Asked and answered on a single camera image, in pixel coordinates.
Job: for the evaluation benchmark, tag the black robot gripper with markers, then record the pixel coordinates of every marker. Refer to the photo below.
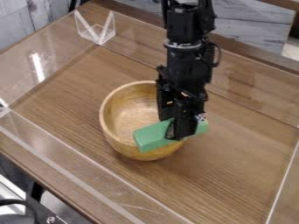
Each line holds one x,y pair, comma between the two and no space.
181,86

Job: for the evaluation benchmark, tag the brown wooden bowl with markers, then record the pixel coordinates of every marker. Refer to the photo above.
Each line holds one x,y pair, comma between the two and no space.
127,110

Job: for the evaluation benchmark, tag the green rectangular block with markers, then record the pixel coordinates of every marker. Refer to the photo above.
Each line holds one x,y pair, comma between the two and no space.
151,137

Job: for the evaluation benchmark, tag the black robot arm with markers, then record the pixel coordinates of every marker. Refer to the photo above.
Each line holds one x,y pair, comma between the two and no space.
189,20

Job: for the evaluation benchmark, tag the clear acrylic tray walls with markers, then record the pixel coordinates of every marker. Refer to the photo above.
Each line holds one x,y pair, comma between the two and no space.
233,176

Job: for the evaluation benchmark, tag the clear acrylic corner bracket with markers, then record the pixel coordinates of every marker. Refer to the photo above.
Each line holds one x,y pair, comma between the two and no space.
99,34

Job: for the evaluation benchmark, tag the black table leg frame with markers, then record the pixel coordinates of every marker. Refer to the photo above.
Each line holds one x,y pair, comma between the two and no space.
46,216

